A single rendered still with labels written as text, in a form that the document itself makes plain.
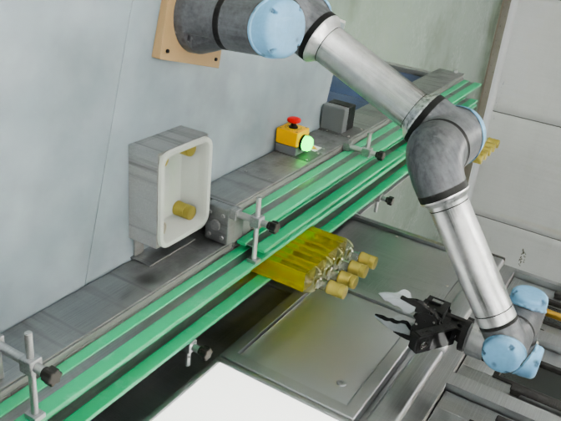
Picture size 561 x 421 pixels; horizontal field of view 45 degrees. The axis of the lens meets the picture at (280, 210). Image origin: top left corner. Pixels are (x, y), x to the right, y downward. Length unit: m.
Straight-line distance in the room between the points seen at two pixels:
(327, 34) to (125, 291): 0.68
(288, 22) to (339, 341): 0.76
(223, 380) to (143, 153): 0.51
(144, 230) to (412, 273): 0.90
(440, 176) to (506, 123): 6.33
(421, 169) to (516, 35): 6.17
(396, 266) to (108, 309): 0.99
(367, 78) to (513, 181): 6.37
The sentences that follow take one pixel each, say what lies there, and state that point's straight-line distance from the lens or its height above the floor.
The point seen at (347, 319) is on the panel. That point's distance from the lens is 1.75.
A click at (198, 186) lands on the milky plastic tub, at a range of 1.56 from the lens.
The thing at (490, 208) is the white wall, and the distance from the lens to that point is 7.90.
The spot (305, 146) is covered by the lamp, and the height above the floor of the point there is 0.85.
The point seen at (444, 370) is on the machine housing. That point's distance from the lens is 1.69.
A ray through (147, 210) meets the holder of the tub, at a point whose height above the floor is 0.80.
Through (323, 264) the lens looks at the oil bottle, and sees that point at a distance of 1.66.
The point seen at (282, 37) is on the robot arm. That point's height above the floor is 0.99.
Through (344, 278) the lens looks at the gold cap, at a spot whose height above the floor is 1.14.
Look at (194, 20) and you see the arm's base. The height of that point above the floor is 0.82.
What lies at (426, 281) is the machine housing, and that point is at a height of 1.23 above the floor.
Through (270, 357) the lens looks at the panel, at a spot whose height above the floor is 1.07.
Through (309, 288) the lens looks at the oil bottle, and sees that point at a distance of 1.62.
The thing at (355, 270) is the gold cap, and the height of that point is 1.14.
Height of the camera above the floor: 1.66
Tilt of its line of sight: 26 degrees down
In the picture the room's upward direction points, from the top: 110 degrees clockwise
